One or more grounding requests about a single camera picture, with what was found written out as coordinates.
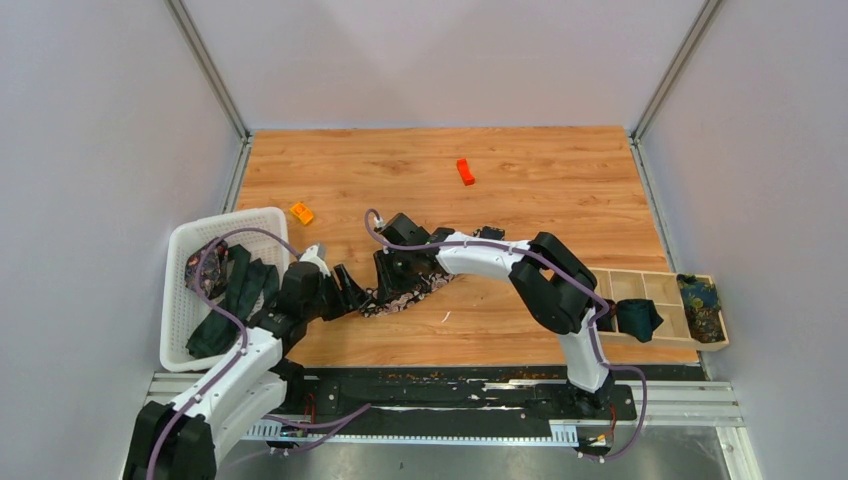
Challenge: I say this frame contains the dark teal tie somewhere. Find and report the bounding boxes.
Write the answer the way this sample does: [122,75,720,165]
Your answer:
[616,299,664,343]

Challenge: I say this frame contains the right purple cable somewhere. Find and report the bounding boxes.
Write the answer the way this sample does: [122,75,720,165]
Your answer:
[364,209,649,463]

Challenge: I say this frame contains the wooden compartment box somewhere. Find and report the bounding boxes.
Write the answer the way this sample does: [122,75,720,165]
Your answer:
[591,267,730,351]

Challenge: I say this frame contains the dark floral tie in basket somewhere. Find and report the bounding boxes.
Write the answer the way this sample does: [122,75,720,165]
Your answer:
[184,240,229,299]

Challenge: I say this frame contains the blue gold patterned tie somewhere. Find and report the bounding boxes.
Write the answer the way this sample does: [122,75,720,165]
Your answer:
[676,274,726,343]

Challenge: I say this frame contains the black red rolled tie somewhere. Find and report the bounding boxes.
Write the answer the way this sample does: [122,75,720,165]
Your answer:
[596,299,617,332]

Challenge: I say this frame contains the black pink rose tie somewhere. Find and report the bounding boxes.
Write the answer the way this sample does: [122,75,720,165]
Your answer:
[358,225,506,319]

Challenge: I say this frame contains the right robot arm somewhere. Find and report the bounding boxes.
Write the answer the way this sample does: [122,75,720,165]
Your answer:
[364,208,611,418]

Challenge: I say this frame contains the orange plastic block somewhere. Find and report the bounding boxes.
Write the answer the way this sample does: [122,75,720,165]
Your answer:
[289,202,315,226]

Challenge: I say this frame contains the red plastic block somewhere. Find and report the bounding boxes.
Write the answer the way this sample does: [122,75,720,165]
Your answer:
[456,158,476,186]

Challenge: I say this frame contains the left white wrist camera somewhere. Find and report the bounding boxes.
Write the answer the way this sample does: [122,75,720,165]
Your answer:
[298,242,328,270]

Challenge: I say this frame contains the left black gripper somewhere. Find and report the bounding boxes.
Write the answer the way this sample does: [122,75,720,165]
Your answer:
[303,263,371,321]

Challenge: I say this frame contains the white perforated plastic basket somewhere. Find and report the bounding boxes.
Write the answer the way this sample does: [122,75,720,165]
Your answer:
[159,207,291,373]

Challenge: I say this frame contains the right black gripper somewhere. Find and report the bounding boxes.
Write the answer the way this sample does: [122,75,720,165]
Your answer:
[376,247,421,302]

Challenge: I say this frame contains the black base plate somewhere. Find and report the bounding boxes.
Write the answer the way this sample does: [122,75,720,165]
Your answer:
[274,365,639,438]

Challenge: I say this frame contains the dark green tie in basket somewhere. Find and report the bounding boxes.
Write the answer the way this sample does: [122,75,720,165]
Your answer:
[186,245,280,359]

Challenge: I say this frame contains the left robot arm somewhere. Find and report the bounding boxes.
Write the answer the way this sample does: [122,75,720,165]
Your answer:
[123,261,369,479]

